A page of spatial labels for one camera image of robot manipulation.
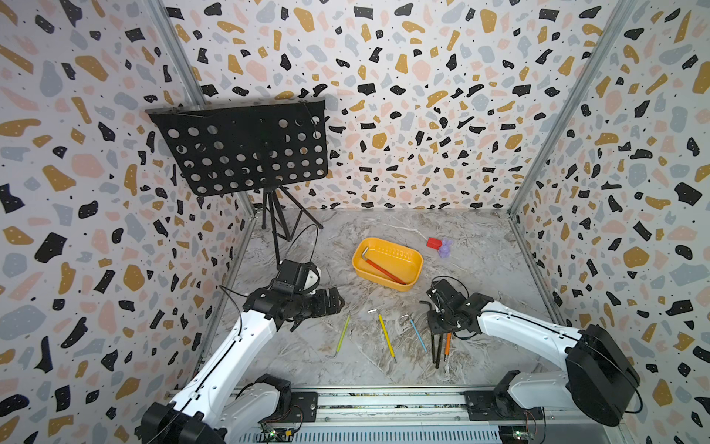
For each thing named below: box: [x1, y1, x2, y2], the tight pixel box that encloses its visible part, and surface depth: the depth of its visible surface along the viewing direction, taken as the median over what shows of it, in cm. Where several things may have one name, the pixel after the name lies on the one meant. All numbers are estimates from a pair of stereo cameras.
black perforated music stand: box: [145, 98, 330, 262], surface depth 78 cm
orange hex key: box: [445, 332, 453, 357], surface depth 87 cm
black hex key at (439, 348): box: [435, 333, 443, 370], surface depth 86 cm
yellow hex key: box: [367, 308, 397, 364], surface depth 89 cm
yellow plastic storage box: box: [351, 237, 424, 292], surface depth 107 cm
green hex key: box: [336, 314, 351, 353], surface depth 87 cm
